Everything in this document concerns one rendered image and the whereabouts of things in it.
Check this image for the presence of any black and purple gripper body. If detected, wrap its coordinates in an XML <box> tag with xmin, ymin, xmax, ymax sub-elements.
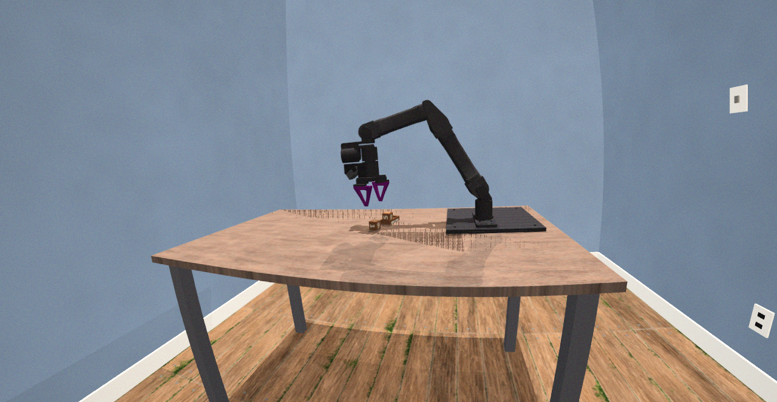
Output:
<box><xmin>353</xmin><ymin>161</ymin><xmax>389</xmax><ymax>186</ymax></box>

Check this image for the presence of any brown wooden tray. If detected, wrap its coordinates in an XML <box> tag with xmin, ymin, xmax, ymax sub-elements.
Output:
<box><xmin>381</xmin><ymin>216</ymin><xmax>399</xmax><ymax>225</ymax></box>

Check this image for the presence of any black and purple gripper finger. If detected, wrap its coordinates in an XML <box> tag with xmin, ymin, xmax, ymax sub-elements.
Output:
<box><xmin>353</xmin><ymin>186</ymin><xmax>372</xmax><ymax>206</ymax></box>
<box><xmin>372</xmin><ymin>182</ymin><xmax>389</xmax><ymax>202</ymax></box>

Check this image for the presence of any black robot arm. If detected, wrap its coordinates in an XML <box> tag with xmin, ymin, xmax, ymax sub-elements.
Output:
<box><xmin>341</xmin><ymin>100</ymin><xmax>497</xmax><ymax>228</ymax></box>

